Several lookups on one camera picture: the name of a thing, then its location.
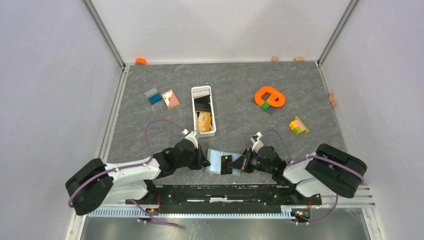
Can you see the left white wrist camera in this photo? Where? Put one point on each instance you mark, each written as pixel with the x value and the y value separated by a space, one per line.
pixel 192 136

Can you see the blue grey lego bricks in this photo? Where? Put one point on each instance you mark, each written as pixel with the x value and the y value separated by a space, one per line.
pixel 153 96

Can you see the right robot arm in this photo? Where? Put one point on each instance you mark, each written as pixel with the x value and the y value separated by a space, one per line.
pixel 328 170

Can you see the aluminium frame rail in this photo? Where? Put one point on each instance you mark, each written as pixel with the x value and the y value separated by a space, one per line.
pixel 362 199

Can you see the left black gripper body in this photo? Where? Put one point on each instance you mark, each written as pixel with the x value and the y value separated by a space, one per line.
pixel 195 159

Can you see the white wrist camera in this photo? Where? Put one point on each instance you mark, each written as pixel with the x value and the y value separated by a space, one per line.
pixel 257 142
pixel 192 136

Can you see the wooden block right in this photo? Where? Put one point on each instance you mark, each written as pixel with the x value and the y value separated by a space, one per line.
pixel 299 59

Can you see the green card holder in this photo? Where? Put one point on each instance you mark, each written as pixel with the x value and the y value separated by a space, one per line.
pixel 215 159

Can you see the white rectangular tray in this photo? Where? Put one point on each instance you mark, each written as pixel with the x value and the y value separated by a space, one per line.
pixel 202 101

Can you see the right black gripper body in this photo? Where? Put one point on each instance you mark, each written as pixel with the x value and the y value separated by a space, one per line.
pixel 250 162

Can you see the curved wooden piece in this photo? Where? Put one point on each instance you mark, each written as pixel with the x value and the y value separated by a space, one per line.
pixel 332 99

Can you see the orange curved track piece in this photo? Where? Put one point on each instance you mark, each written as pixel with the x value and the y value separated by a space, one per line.
pixel 270 95

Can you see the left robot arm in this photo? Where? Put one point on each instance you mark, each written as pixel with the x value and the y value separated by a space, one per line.
pixel 98 183

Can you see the pink wooden block puzzle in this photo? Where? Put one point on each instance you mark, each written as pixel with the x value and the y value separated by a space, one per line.
pixel 170 99

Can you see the pink yellow green brick stack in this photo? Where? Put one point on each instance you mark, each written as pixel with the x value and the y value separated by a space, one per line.
pixel 298 127

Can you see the black VIP card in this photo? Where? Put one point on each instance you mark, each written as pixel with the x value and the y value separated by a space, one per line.
pixel 225 160

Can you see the green lego brick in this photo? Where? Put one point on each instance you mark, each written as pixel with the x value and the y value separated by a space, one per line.
pixel 265 106

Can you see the orange tape roll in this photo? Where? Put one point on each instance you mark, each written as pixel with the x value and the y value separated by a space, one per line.
pixel 140 61

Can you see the gold cards in tray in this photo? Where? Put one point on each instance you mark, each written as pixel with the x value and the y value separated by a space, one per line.
pixel 204 122

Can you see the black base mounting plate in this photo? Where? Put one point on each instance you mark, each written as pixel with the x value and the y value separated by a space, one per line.
pixel 226 199

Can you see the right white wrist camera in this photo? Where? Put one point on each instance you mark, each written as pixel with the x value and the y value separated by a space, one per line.
pixel 257 142

